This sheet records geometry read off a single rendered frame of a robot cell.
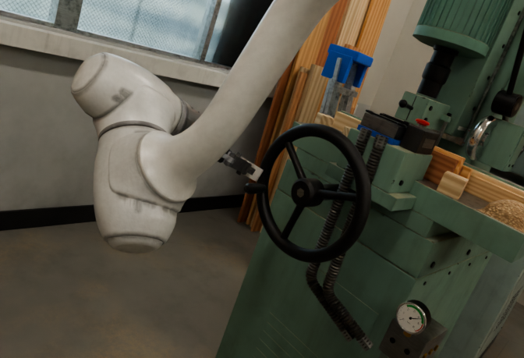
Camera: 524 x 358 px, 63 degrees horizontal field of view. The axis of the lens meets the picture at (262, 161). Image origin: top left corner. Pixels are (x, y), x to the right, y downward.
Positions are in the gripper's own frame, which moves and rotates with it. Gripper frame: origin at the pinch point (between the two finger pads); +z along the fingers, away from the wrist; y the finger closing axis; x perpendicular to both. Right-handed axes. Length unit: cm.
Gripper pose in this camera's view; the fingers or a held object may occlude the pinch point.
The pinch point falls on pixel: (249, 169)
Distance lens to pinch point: 92.4
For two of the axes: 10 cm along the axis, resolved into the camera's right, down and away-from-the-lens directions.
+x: -5.3, 8.5, -0.1
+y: -6.6, -4.1, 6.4
